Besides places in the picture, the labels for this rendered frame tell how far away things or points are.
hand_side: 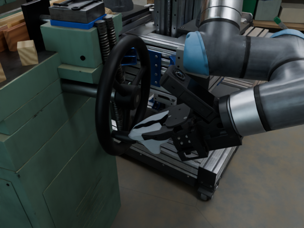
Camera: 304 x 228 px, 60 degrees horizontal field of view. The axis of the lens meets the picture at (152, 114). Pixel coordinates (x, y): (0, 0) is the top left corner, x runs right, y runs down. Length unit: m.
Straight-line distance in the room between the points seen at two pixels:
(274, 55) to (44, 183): 0.60
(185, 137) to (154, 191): 1.00
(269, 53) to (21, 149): 0.53
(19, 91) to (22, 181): 0.21
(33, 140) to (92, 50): 0.25
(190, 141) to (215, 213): 0.96
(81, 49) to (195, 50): 0.29
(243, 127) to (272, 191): 1.18
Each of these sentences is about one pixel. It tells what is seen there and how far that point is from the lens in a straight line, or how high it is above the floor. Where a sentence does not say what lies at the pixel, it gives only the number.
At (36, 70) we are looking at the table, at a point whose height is 0.89.
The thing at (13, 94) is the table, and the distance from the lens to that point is 0.59.
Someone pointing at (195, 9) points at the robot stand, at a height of 0.83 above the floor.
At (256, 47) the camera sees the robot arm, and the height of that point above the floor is 0.98.
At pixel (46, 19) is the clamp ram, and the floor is 0.96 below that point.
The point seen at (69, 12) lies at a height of 0.99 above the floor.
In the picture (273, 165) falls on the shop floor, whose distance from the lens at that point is 1.73.
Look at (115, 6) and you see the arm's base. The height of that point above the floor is 0.85.
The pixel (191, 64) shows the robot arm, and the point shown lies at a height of 0.95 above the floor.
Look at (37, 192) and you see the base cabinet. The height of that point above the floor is 0.61.
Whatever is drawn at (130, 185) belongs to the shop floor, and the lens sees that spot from 1.49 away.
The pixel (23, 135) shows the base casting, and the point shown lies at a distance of 0.64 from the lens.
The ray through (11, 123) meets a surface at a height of 0.82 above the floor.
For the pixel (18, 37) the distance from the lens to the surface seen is 0.74.
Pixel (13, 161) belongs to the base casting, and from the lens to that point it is 0.64.
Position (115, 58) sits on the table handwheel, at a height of 0.94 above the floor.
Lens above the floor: 1.15
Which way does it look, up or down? 36 degrees down
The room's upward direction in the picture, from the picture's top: straight up
